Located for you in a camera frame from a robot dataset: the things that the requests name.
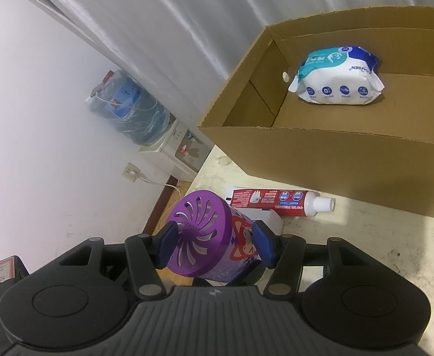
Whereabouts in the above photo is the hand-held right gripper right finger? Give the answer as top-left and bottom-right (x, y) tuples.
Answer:
(252, 220), (377, 298)

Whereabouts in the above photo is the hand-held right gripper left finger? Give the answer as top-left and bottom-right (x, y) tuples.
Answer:
(54, 222), (179, 300)

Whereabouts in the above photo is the white rectangular box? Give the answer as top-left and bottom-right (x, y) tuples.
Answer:
(224, 185), (284, 232)

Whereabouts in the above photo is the red toothpaste tube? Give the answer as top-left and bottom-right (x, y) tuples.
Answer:
(231, 188), (336, 217)

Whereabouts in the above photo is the purple air freshener jar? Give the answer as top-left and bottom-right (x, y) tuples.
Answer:
(166, 190), (264, 286)

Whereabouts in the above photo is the brown cardboard box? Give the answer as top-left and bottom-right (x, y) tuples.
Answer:
(197, 5), (434, 223)

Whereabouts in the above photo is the blue wet wipes pack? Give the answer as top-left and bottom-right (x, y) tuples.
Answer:
(288, 45), (384, 105)

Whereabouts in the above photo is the white water dispenser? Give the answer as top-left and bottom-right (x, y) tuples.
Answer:
(139, 120), (215, 173)

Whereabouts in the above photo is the white round table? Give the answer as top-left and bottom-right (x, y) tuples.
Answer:
(173, 144), (434, 356)

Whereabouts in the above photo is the blue water bottle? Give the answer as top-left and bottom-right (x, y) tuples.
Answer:
(85, 70), (171, 146)

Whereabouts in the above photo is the white satin curtain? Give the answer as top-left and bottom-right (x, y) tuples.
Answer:
(0, 0), (434, 145)

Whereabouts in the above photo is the white power cable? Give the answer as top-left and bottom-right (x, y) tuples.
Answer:
(137, 172), (184, 198)

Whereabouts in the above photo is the white wall socket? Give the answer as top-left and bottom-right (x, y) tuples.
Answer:
(122, 162), (141, 183)

